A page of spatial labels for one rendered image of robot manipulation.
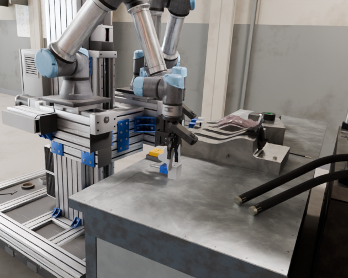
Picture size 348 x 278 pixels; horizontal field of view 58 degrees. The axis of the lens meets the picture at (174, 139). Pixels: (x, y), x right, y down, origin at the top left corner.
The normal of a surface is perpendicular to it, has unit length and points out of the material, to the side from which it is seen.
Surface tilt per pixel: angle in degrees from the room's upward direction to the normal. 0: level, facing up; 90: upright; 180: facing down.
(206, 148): 90
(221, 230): 0
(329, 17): 90
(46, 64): 95
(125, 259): 90
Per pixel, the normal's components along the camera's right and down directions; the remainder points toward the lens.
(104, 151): 0.83, 0.21
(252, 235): 0.06, -0.96
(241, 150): -0.47, 0.22
